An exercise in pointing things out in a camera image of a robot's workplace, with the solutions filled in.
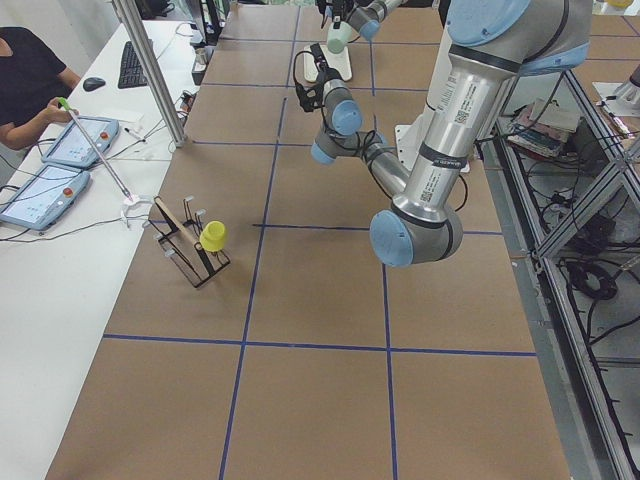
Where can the lower blue teach pendant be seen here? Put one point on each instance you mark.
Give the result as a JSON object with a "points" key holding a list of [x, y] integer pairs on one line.
{"points": [[42, 201]]}

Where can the black keyboard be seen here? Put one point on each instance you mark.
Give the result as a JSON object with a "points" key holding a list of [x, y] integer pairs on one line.
{"points": [[131, 74]]}

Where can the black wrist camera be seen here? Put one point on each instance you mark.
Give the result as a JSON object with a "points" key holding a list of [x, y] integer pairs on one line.
{"points": [[319, 60]]}

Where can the pale green plastic cup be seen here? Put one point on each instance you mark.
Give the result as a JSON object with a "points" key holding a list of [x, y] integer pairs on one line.
{"points": [[338, 37]]}

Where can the black computer mouse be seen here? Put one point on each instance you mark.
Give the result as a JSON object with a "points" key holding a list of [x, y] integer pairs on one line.
{"points": [[93, 83]]}

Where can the grabber stick with claw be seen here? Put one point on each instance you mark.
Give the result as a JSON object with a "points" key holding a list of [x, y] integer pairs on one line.
{"points": [[131, 200]]}

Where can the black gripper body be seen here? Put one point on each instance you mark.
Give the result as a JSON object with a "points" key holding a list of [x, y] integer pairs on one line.
{"points": [[319, 68], [341, 7]]}

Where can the black wire cup rack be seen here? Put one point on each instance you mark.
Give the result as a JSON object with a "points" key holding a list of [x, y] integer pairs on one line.
{"points": [[179, 240]]}

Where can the blue teach pendant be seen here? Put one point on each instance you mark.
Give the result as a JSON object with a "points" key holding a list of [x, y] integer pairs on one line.
{"points": [[71, 147], [42, 201]]}

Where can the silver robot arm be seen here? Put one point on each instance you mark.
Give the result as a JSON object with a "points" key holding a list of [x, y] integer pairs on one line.
{"points": [[364, 17], [488, 43]]}

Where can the silver metal can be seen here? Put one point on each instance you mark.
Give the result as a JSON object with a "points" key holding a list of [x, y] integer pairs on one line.
{"points": [[200, 60]]}

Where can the seated person in black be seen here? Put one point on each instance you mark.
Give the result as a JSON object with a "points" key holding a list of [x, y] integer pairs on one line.
{"points": [[33, 79]]}

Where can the upper blue teach pendant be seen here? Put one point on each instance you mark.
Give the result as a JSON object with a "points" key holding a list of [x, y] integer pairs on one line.
{"points": [[71, 147]]}

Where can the aluminium frame post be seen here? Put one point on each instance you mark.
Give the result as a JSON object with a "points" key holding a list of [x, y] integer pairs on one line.
{"points": [[129, 16]]}

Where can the yellow plastic cup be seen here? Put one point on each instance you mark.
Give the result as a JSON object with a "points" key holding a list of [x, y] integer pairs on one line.
{"points": [[213, 236]]}

